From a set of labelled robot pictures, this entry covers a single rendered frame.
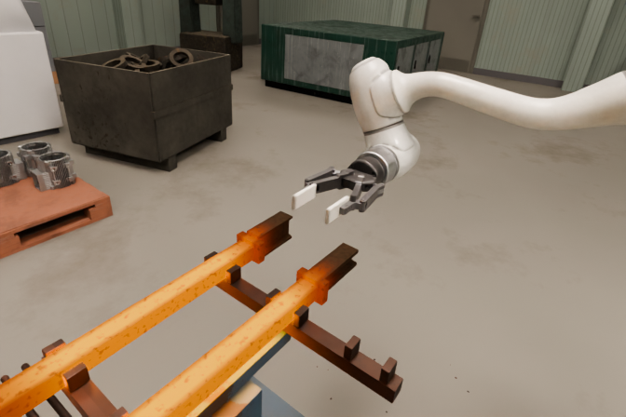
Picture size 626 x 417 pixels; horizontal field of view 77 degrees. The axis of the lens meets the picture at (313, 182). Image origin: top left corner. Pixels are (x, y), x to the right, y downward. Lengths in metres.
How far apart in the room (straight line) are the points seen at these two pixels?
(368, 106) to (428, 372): 1.14
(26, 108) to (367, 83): 3.40
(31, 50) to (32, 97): 0.37
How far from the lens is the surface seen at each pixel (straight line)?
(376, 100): 0.93
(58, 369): 0.50
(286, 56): 5.49
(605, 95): 0.90
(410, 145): 0.98
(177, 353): 1.74
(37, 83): 4.01
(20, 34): 3.94
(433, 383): 1.72
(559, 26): 8.34
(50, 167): 2.72
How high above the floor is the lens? 1.30
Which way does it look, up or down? 26 degrees down
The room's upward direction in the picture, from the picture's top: 4 degrees clockwise
